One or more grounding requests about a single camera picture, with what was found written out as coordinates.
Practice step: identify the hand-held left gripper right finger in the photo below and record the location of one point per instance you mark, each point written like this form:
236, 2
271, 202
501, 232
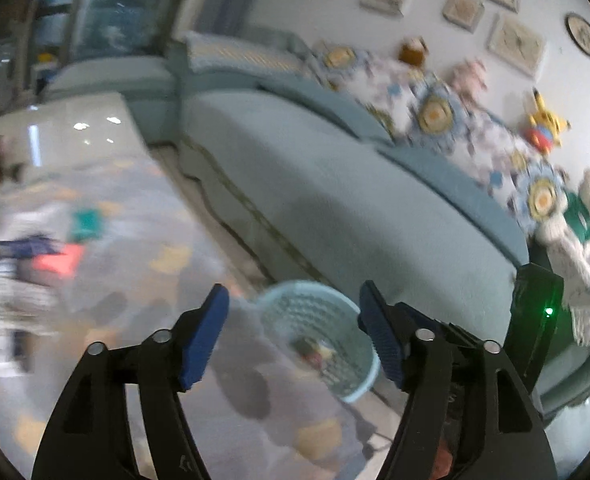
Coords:
382, 341

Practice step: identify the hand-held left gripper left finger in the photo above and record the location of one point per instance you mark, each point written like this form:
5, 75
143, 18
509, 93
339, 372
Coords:
204, 336

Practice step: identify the light blue plastic basket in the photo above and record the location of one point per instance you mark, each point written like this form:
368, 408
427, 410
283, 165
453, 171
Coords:
285, 310

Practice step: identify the grey patterned rug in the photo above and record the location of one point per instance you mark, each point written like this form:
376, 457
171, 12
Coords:
140, 320

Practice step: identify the colourful wrappers in basket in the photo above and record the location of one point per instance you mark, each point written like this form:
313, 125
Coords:
315, 352

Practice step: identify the teal packet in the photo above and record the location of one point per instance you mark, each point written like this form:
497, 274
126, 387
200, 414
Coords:
87, 224

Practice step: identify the light blue sofa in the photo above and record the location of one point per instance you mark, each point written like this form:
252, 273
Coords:
335, 185

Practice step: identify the red cloth item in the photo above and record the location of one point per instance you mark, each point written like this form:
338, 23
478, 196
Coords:
55, 262

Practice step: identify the white striped packet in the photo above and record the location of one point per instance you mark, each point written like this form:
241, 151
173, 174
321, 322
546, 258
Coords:
12, 305

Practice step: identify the yellow plush toy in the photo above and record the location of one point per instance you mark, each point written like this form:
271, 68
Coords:
545, 120

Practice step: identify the dark blue packet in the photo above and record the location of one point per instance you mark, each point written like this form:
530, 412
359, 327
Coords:
22, 250

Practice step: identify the patterned floral cushions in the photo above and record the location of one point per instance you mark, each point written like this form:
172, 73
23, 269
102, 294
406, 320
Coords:
425, 110

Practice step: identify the pink plush toy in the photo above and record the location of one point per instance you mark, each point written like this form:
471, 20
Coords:
470, 77

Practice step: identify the light blue ottoman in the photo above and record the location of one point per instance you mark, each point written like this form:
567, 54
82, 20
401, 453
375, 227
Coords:
110, 85

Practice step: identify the striped blue cushion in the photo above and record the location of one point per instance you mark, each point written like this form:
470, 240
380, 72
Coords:
240, 55

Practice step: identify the brown plush toy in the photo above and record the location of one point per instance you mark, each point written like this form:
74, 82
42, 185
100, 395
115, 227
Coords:
413, 51

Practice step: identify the glass window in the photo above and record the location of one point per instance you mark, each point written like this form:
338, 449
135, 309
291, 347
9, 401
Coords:
105, 5

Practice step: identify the round dark wall plaque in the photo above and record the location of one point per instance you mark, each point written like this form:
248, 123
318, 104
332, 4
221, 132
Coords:
584, 35

